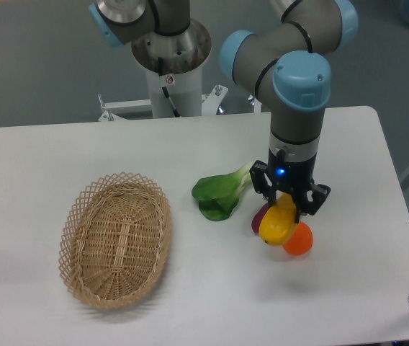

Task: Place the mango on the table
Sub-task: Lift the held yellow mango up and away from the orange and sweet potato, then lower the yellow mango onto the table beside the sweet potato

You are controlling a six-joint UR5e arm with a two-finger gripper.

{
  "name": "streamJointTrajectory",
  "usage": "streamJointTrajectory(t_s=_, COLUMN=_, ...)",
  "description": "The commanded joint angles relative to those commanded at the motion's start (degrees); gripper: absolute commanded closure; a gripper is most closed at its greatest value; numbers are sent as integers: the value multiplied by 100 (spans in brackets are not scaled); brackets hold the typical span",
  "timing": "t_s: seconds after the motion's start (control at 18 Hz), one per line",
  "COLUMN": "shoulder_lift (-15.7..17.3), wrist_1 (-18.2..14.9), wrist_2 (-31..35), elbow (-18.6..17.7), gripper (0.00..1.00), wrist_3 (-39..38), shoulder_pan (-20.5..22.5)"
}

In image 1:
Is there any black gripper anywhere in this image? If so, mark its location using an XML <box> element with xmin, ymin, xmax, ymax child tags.
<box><xmin>249</xmin><ymin>149</ymin><xmax>331</xmax><ymax>223</ymax></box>

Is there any yellow mango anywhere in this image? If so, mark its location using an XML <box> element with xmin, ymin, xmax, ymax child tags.
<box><xmin>259</xmin><ymin>193</ymin><xmax>298</xmax><ymax>246</ymax></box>

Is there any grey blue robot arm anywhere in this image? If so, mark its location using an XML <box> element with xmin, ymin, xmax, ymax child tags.
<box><xmin>89</xmin><ymin>1</ymin><xmax>359</xmax><ymax>217</ymax></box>

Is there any purple eggplant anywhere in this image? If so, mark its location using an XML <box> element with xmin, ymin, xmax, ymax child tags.
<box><xmin>251</xmin><ymin>204</ymin><xmax>269</xmax><ymax>234</ymax></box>

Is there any orange fruit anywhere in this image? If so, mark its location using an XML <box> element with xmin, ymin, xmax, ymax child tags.
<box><xmin>283</xmin><ymin>222</ymin><xmax>313</xmax><ymax>256</ymax></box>

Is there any green bok choy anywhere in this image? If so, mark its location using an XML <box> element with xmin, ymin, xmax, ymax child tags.
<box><xmin>191</xmin><ymin>162</ymin><xmax>253</xmax><ymax>221</ymax></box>

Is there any woven wicker basket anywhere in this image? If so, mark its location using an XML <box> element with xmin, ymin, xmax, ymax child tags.
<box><xmin>58</xmin><ymin>172</ymin><xmax>172</xmax><ymax>309</ymax></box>

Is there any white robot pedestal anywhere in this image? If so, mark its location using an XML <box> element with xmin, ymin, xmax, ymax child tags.
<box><xmin>96</xmin><ymin>19</ymin><xmax>263</xmax><ymax>123</ymax></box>

